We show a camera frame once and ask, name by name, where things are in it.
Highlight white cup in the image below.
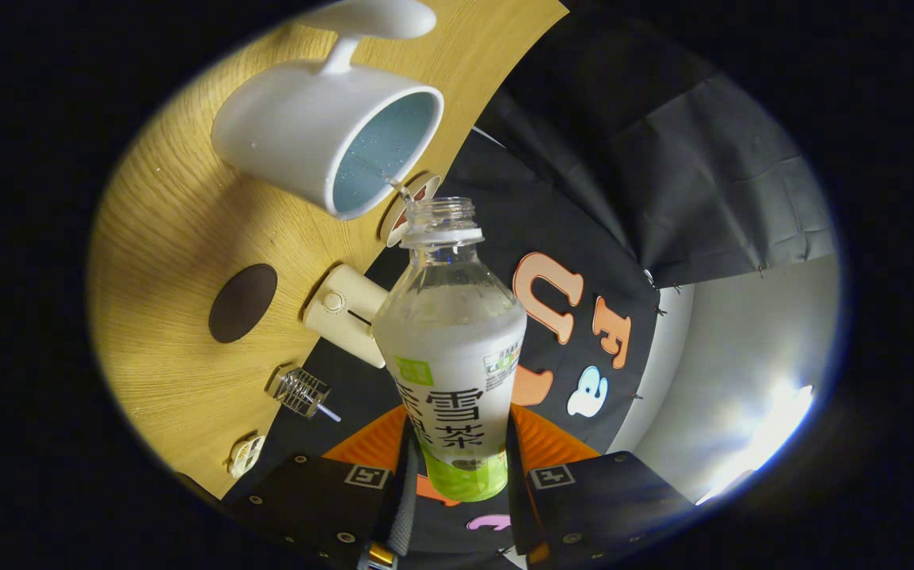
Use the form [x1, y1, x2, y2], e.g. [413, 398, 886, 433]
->
[211, 0, 445, 221]

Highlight wooden table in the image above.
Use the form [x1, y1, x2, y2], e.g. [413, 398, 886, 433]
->
[86, 0, 569, 500]

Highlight white dish green contents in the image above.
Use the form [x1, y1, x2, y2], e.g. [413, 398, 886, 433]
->
[227, 434, 266, 479]

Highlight wire mesh basket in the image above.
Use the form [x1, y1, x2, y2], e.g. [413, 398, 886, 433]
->
[267, 366, 333, 417]

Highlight large ceiling light panel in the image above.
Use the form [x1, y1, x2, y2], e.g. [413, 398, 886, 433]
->
[695, 384, 816, 507]

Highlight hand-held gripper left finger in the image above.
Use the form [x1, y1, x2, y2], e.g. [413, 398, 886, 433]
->
[223, 405, 420, 570]

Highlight white toaster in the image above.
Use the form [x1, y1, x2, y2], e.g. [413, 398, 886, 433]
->
[303, 264, 390, 370]

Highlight clear juice bottle white label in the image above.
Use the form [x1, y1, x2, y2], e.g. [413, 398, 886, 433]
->
[371, 197, 528, 503]

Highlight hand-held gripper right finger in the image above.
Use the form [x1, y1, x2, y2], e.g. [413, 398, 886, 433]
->
[505, 404, 695, 570]

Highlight round dark brown coaster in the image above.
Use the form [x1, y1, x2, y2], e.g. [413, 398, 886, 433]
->
[209, 264, 279, 344]

